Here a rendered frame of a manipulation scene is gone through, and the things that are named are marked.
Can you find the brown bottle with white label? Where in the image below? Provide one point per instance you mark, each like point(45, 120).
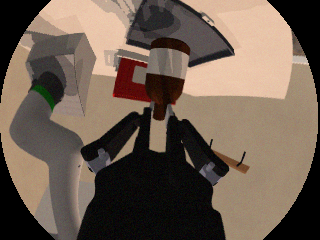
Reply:
point(166, 73)

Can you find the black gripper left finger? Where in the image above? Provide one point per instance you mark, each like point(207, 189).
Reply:
point(103, 151)

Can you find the red divided crate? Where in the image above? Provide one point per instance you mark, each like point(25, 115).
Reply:
point(130, 80)

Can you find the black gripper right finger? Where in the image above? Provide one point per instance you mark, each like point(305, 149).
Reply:
point(201, 155)

